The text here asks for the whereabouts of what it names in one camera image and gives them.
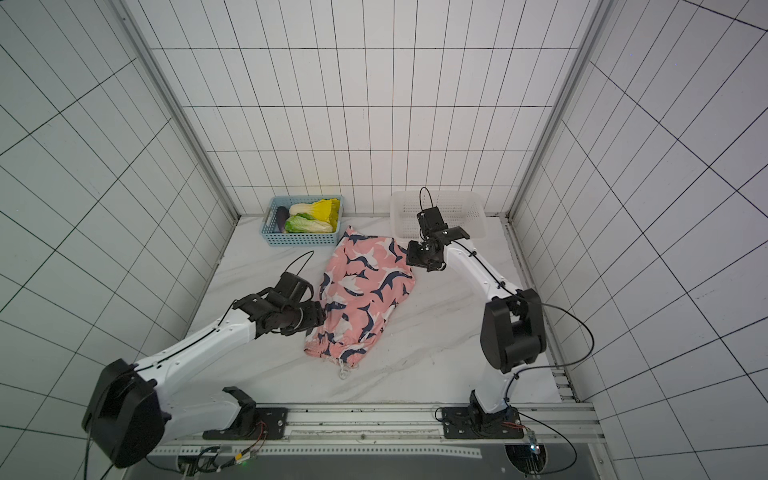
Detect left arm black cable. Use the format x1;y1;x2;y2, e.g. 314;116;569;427
83;250;316;480

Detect white toy radish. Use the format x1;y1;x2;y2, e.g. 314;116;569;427
289;203;315;218

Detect white plastic basket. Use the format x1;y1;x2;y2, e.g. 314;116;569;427
389;190;489;250

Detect aluminium mounting rail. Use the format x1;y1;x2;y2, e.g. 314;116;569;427
150;403;606;459

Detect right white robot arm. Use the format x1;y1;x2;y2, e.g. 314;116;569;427
406;223;547;423

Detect green toy cabbage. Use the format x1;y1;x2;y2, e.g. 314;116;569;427
284;213;335;234

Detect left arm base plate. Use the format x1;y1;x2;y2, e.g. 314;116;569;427
202;406;288;441

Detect blue plastic basket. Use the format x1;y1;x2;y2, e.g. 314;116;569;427
260;195;344;247

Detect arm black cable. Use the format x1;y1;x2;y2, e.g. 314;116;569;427
83;250;316;480
418;186;596;476

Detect yellow toy corn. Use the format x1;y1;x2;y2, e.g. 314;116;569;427
310;198;341;231

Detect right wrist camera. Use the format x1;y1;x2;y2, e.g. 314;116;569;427
417;206;448;236

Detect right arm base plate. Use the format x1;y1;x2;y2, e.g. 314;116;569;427
436;405;525;440

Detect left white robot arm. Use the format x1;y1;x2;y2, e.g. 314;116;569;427
82;272;326;468

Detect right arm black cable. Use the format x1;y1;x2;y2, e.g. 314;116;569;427
418;186;596;476

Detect purple toy eggplant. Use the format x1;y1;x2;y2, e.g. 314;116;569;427
274;206;290;234

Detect pink shark print shorts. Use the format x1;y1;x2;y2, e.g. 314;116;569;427
304;226;416;380

